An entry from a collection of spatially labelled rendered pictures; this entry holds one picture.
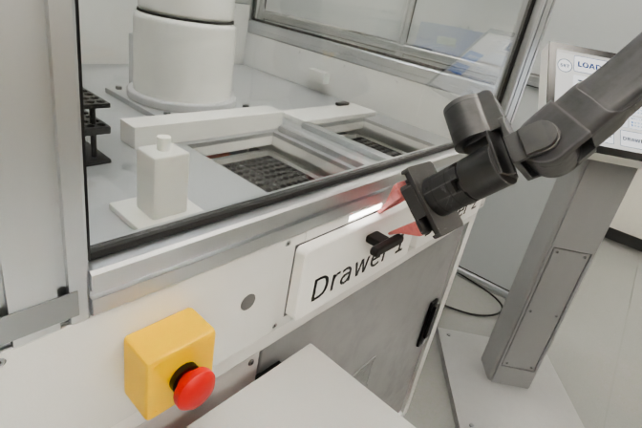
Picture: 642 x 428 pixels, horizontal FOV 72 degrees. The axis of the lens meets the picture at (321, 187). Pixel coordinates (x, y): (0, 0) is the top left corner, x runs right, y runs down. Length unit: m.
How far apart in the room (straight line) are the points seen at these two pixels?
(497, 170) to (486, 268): 1.87
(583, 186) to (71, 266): 1.36
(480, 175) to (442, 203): 0.07
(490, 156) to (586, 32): 1.60
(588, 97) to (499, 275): 1.89
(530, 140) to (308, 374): 0.40
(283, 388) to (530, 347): 1.29
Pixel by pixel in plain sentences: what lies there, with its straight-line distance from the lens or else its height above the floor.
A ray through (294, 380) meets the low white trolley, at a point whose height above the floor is 0.76.
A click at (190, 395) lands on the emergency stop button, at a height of 0.88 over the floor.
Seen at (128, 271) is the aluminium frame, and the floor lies 0.98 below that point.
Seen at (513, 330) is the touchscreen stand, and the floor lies 0.28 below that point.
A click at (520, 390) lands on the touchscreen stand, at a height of 0.04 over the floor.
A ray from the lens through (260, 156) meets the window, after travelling 0.47.
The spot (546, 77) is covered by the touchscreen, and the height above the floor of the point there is 1.11.
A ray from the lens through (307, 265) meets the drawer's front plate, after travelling 0.56.
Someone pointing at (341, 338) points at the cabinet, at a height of 0.66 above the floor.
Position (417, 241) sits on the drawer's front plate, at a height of 0.84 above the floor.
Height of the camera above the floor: 1.22
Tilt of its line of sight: 24 degrees down
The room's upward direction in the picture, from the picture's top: 11 degrees clockwise
